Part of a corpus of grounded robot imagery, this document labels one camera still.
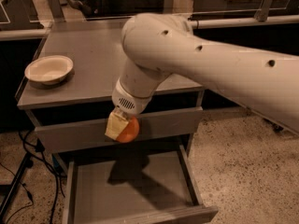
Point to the white gripper with vent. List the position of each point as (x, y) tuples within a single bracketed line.
[(128, 100)]

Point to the orange fruit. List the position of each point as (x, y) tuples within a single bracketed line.
[(130, 132)]

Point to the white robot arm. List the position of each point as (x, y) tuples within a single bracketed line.
[(157, 46)]

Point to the grey metal drawer cabinet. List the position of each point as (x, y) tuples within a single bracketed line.
[(85, 94)]

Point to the upper grey drawer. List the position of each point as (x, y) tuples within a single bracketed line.
[(66, 137)]

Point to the open middle grey drawer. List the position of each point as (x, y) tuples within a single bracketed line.
[(141, 183)]

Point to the white bowl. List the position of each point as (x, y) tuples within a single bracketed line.
[(49, 70)]

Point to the black metal stand leg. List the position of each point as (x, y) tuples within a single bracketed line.
[(11, 189)]

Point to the white horizontal rail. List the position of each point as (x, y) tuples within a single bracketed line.
[(243, 22)]

